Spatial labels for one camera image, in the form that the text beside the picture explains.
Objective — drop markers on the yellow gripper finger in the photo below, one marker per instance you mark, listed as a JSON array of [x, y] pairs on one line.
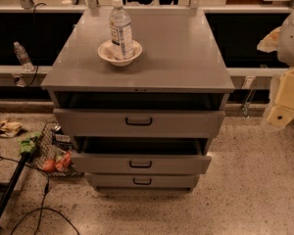
[[280, 109]]

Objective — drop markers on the clear plastic water bottle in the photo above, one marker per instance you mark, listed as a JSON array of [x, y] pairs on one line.
[[121, 34]]

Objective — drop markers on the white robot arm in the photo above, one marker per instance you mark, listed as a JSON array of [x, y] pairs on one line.
[[281, 41]]

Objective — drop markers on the white paper bowl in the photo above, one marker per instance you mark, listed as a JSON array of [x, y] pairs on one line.
[[106, 52]]

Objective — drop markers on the small bottle on ledge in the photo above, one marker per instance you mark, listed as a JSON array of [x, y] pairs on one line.
[[23, 57]]

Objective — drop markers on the grey drawer cabinet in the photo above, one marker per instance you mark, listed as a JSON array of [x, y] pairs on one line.
[[180, 68]]

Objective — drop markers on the grey middle drawer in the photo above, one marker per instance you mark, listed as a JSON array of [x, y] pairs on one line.
[[166, 156]]

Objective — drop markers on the grey drawer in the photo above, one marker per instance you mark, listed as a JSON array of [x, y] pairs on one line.
[[139, 123], [166, 156], [141, 181]]

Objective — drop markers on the grey bottom drawer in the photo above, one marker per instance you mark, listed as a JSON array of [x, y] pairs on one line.
[[141, 181]]

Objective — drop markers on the grey top drawer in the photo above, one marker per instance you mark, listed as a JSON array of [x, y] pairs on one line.
[[139, 123]]

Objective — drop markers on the red snack packet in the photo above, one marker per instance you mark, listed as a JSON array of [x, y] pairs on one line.
[[63, 161]]

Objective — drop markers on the red tomato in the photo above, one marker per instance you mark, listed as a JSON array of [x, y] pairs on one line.
[[49, 166]]

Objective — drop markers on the green snack bag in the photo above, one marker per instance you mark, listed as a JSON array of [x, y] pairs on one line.
[[29, 144]]

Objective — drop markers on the black floor pole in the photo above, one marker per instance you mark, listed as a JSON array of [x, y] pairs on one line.
[[12, 183]]

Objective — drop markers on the crumpled snack wrapper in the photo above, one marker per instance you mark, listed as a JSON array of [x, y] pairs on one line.
[[9, 129]]

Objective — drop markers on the wire mesh basket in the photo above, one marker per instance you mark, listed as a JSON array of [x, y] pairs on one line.
[[52, 142]]

